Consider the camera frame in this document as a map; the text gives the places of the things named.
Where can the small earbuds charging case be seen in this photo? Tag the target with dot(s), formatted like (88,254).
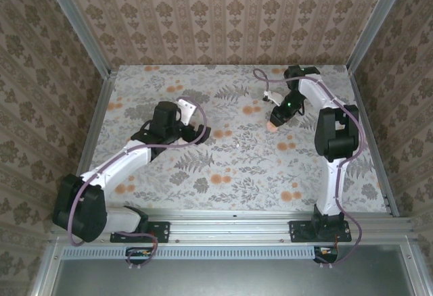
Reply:
(272,126)

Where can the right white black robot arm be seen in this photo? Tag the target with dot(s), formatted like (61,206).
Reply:
(329,188)

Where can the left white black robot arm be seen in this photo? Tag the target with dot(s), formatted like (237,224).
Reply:
(118,167)

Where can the floral patterned tablecloth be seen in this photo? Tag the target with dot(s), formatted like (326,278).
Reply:
(236,188)

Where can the small black circuit board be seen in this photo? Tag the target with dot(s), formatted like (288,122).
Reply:
(138,253)
(326,252)

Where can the grey metal sheet panel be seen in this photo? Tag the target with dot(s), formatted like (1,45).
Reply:
(230,279)

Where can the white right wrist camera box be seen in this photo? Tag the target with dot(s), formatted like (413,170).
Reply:
(273,98)

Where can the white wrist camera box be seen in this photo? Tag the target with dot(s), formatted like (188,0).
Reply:
(273,98)
(187,106)

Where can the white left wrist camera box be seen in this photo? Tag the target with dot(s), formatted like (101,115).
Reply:
(187,106)

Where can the aluminium table side rail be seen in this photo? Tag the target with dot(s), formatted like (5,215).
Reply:
(368,130)
(101,113)

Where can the aluminium frame post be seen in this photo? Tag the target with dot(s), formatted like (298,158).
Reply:
(78,22)
(375,19)

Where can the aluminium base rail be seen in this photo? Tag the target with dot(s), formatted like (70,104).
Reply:
(230,228)

